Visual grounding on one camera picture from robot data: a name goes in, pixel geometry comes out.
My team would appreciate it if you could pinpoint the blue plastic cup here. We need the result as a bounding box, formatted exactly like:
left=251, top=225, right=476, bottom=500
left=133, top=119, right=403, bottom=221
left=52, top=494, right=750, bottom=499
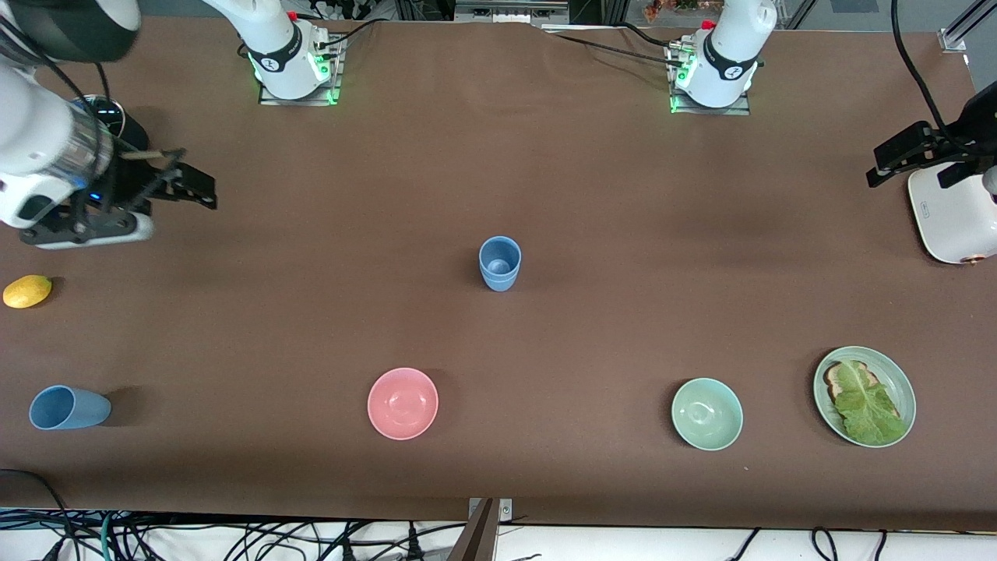
left=478, top=235, right=523, bottom=280
left=29, top=386, right=112, bottom=431

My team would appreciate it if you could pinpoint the white toaster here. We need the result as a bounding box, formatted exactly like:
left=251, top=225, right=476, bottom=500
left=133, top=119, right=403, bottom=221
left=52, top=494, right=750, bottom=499
left=907, top=167, right=997, bottom=266

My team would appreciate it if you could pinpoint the yellow lemon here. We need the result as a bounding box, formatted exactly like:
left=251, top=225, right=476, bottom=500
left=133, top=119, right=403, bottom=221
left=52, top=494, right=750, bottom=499
left=2, top=275, right=53, bottom=309

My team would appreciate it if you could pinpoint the mint green plate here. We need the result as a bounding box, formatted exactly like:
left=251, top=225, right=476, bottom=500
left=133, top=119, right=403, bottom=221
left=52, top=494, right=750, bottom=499
left=813, top=346, right=917, bottom=448

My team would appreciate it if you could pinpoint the toast bread slice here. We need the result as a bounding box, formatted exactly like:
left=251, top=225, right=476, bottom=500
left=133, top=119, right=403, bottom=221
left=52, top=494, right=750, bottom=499
left=824, top=360, right=904, bottom=425

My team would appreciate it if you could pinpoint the green lettuce leaf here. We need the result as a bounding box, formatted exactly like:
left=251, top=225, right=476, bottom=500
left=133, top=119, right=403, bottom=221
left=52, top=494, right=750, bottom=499
left=833, top=360, right=909, bottom=446

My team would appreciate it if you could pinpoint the orange flower decoration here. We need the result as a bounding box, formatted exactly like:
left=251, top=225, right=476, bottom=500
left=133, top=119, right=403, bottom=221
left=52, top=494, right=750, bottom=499
left=643, top=0, right=729, bottom=21

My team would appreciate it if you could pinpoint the pink bowl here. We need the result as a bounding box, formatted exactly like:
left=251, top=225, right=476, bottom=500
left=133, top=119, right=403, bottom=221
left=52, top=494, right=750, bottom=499
left=367, top=368, right=439, bottom=441

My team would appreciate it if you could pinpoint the mint green bowl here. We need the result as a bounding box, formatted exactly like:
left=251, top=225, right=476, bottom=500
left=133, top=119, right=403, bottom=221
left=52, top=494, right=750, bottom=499
left=671, top=378, right=744, bottom=451

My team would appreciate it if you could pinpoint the grey power strip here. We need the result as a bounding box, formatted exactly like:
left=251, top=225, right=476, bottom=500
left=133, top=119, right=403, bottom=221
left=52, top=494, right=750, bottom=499
left=454, top=0, right=570, bottom=25

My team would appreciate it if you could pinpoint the aluminium frame profile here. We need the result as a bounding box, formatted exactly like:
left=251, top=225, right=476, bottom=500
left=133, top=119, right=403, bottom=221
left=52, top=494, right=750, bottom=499
left=938, top=0, right=997, bottom=54

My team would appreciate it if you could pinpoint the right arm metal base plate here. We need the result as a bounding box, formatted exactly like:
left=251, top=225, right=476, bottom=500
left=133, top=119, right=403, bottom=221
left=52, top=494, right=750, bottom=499
left=259, top=35, right=344, bottom=107

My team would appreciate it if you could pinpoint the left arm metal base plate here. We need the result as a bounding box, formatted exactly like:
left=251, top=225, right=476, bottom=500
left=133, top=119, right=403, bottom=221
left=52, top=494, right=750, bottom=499
left=666, top=43, right=752, bottom=116

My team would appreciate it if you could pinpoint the black cable to right base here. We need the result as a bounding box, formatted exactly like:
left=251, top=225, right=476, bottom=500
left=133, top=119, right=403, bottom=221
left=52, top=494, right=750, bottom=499
left=314, top=17, right=384, bottom=52

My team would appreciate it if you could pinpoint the black cable to base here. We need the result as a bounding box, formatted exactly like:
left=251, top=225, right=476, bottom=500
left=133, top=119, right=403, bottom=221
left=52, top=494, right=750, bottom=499
left=544, top=22, right=688, bottom=68
left=314, top=17, right=384, bottom=52

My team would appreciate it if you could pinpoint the black looping floor cable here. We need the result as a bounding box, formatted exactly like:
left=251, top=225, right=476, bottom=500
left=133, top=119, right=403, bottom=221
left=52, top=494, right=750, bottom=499
left=0, top=467, right=79, bottom=561

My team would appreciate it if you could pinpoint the black cable to left base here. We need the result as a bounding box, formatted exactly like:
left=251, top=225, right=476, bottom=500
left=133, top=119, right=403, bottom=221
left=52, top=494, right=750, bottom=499
left=544, top=22, right=688, bottom=68

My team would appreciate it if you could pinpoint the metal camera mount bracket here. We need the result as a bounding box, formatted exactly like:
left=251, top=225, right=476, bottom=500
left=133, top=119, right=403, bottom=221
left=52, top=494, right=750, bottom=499
left=467, top=498, right=514, bottom=524

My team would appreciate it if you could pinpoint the dark camera mount pole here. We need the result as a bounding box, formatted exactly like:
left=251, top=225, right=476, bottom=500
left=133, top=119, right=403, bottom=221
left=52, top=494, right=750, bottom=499
left=446, top=499, right=500, bottom=561

